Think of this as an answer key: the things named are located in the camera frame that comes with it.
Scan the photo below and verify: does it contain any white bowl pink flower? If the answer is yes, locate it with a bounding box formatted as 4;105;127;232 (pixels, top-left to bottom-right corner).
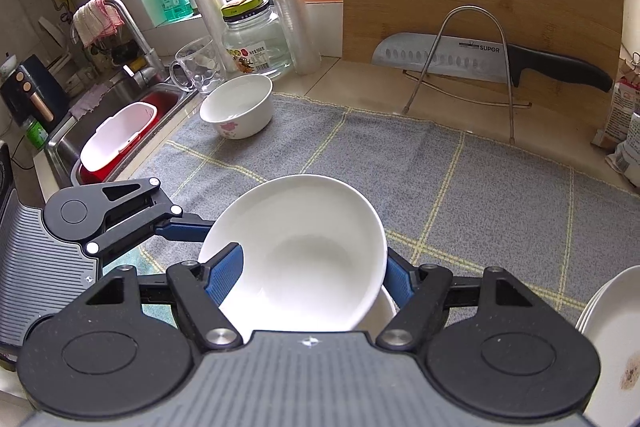
198;174;387;338

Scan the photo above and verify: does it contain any white plate fruit decal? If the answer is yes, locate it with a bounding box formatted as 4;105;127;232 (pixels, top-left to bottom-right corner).
576;267;640;426

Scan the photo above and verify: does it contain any steel kitchen faucet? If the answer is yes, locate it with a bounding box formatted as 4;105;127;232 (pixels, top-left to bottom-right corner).
72;0;166;84

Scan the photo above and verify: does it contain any teal cloth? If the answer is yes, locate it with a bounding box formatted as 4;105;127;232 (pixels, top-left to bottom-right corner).
98;250;177;323

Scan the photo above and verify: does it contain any grey checked dish mat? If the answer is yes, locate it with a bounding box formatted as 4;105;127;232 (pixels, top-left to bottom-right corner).
134;95;639;321

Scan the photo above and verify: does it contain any pink white plastic basin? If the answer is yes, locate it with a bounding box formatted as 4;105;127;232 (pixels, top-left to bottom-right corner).
80;102;157;179

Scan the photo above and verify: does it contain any red basin in sink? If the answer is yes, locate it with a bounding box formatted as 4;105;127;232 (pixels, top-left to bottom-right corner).
77;90;180;184

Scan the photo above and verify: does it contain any clear glass mug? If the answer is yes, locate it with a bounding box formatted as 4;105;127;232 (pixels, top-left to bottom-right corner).
169;37;227;95

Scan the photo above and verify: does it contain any black air fryer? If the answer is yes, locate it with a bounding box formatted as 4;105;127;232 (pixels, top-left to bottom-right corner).
1;54;70;132

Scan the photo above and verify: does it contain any pink cloth on faucet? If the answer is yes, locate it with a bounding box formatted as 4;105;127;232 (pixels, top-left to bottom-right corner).
73;0;124;48

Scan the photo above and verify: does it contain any short plastic wrap roll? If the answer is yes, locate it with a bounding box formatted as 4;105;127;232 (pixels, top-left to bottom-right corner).
195;0;240;78

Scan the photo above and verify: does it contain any white plastic seasoning bag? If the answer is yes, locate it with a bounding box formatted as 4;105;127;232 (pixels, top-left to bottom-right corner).
606;113;640;188

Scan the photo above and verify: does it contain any red white clipped bag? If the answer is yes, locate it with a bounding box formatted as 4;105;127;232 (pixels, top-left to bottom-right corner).
591;51;639;152

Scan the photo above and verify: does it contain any steel wire rack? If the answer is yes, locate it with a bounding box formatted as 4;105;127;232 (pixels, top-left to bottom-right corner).
401;4;529;144

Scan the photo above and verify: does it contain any cleaver knife black handle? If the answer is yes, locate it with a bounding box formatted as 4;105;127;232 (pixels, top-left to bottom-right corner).
371;32;613;92

